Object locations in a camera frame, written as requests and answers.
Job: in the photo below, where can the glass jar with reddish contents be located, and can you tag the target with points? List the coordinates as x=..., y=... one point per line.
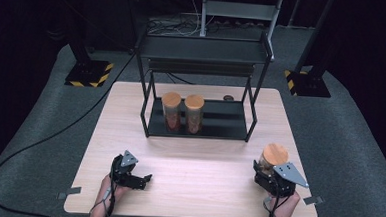
x=171, y=100

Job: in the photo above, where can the black metal shelf rack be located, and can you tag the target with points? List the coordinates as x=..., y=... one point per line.
x=200, y=50

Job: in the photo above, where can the grey tape strip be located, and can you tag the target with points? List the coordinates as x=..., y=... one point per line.
x=69, y=192
x=313, y=200

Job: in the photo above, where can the grey metal frame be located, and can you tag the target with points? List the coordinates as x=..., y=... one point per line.
x=239, y=10

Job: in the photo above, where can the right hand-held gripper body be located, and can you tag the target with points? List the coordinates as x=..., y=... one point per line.
x=289, y=175

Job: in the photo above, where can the person's left hand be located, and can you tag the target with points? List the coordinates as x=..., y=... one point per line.
x=118, y=189

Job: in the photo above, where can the glass jar with brown chunks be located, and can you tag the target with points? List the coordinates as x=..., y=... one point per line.
x=274, y=154

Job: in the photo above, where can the glass jar with tan grains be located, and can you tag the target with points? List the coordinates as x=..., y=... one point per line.
x=194, y=102

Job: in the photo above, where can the round black table grommet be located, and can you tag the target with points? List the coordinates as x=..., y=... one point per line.
x=228, y=98

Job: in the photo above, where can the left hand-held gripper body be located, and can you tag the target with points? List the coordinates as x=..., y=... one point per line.
x=129, y=159

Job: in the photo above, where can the black stand with striped base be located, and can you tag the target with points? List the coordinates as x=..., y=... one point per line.
x=310, y=84
x=89, y=73

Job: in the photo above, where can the person's right hand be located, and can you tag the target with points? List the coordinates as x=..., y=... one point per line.
x=286, y=207

